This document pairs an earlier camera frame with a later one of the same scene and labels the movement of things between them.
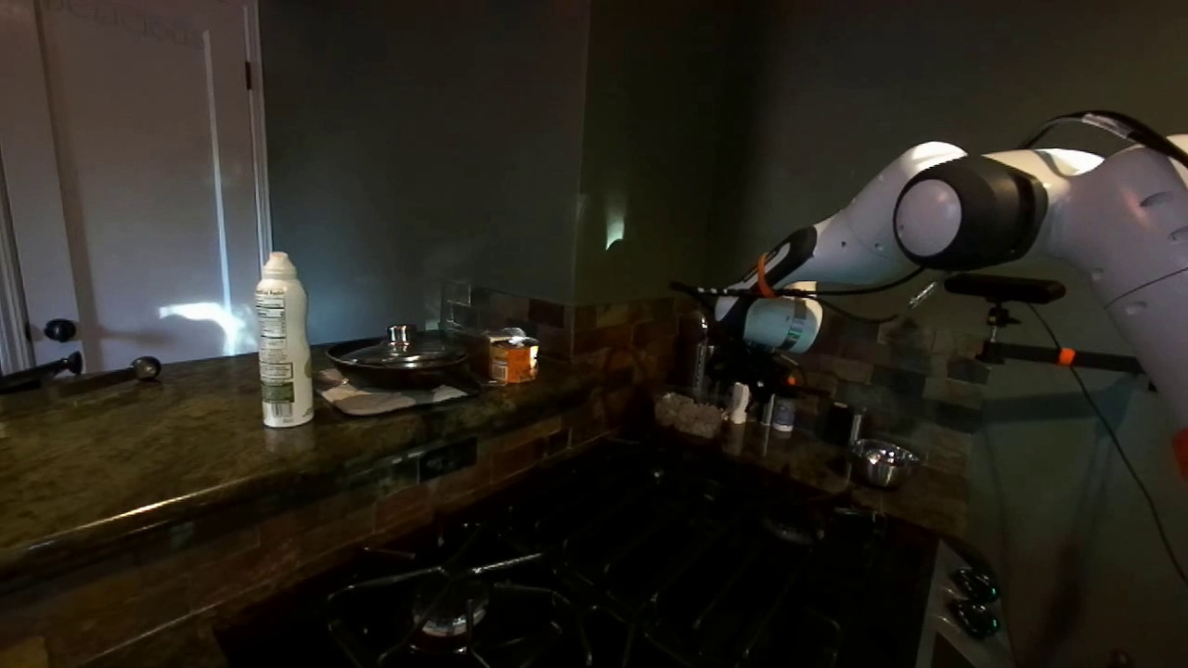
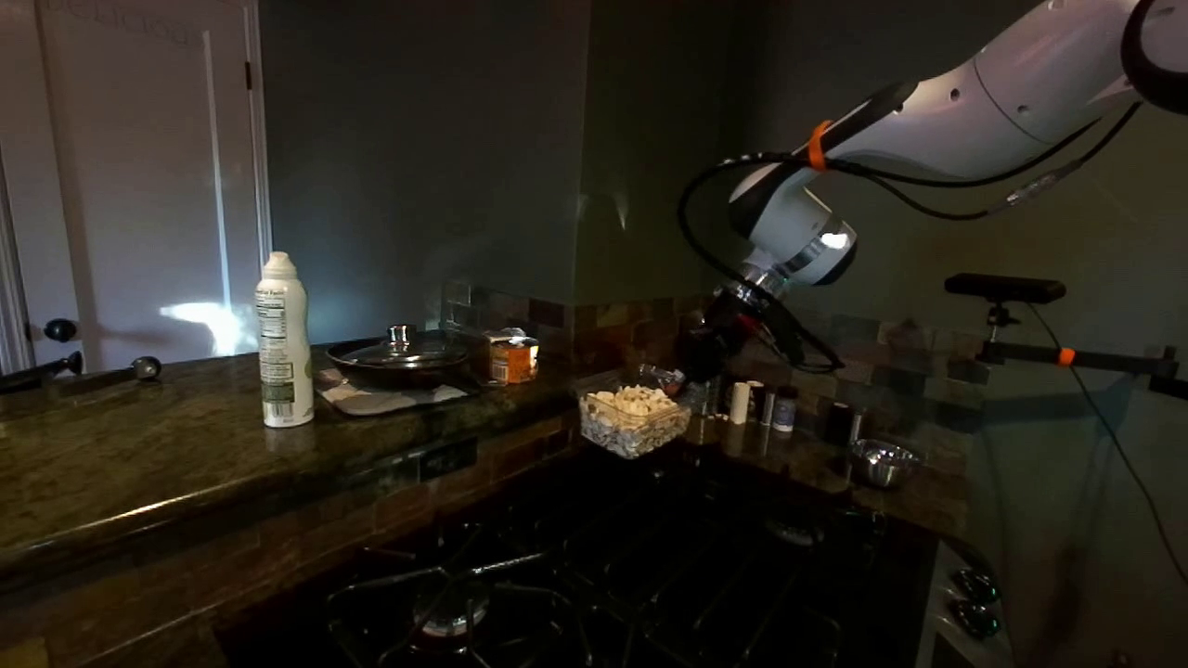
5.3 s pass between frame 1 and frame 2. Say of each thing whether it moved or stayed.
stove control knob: stayed
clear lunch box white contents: moved
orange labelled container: stayed
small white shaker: stayed
